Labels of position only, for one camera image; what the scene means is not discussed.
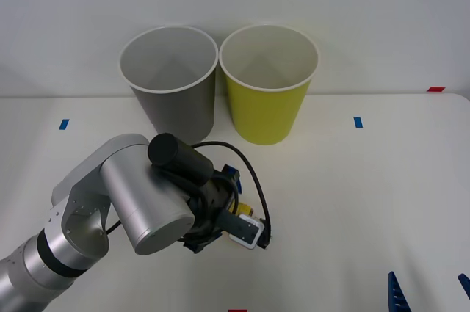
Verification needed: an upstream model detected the grey plastic waste bin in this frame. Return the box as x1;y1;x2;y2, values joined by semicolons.
117;25;220;143

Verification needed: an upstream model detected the yellow-green plastic waste bin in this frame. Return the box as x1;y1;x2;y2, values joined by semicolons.
218;23;321;146

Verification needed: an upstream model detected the yellow bottle with black cap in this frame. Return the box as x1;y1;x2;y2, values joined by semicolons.
227;201;275;253

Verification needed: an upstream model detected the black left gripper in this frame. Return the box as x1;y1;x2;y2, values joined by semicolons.
182;165;242;255

